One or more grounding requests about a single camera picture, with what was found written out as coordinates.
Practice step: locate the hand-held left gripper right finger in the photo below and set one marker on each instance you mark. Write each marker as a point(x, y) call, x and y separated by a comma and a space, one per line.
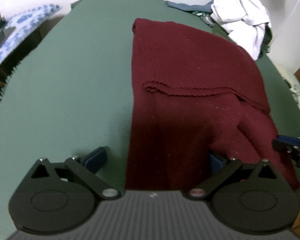
point(216, 163)

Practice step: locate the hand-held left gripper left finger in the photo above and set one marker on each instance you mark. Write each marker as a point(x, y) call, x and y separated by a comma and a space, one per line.
point(97, 158)

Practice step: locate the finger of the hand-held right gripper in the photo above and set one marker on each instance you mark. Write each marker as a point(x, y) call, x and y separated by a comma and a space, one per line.
point(287, 140)

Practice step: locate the dark red knit sweater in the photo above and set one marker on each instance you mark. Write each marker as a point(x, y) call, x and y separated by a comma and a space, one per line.
point(190, 67)

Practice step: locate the cartoon print bed sheet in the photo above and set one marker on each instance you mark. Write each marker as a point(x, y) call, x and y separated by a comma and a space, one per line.
point(297, 92)

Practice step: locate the green table cover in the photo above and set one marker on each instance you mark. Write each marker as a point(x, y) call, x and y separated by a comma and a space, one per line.
point(65, 80)

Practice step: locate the white shirt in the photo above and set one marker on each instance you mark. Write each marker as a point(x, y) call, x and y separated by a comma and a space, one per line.
point(240, 17)

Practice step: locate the green white striped garment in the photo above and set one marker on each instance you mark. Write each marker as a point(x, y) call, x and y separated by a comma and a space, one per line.
point(201, 14)

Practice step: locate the blue checkered cloth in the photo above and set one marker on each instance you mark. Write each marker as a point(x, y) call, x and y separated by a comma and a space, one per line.
point(22, 27)

